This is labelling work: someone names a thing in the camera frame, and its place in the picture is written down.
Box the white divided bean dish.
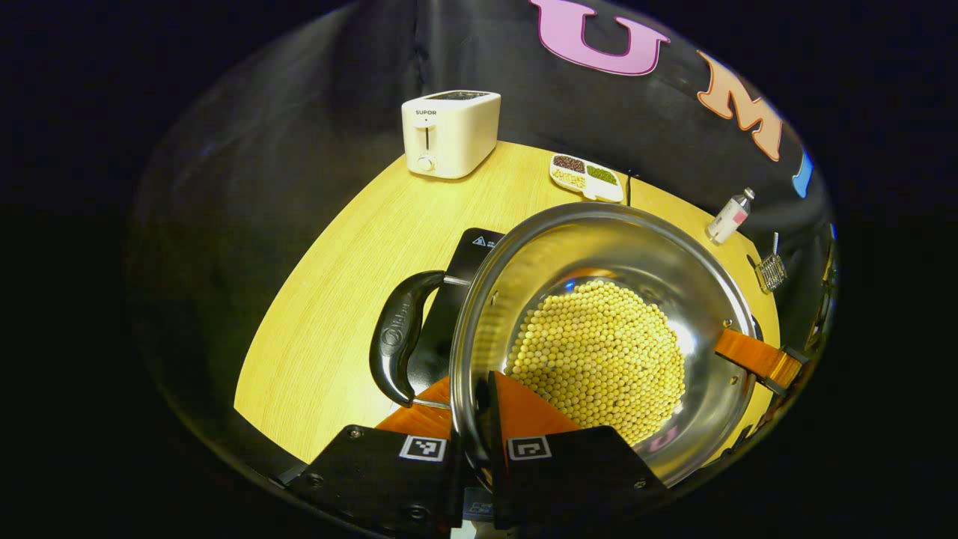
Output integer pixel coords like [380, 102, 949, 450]
[549, 153, 626, 203]

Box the black induction cooktop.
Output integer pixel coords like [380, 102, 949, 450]
[408, 227, 510, 392]

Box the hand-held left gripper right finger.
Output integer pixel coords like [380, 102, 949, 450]
[486, 371, 671, 530]

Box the white toaster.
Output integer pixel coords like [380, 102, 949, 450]
[400, 90, 502, 180]

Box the black backdrop cloth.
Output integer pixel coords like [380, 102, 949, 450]
[127, 0, 838, 480]

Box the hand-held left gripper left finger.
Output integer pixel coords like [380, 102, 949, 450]
[281, 374, 466, 536]

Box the pile of yellow soybeans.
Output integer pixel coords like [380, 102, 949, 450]
[505, 279, 686, 447]

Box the metal wire holder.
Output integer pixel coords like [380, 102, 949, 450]
[754, 253, 788, 293]

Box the clear plastic bottle pink label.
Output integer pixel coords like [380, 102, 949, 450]
[706, 187, 757, 246]

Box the stainless steel pot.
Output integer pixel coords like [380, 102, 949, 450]
[369, 202, 766, 489]

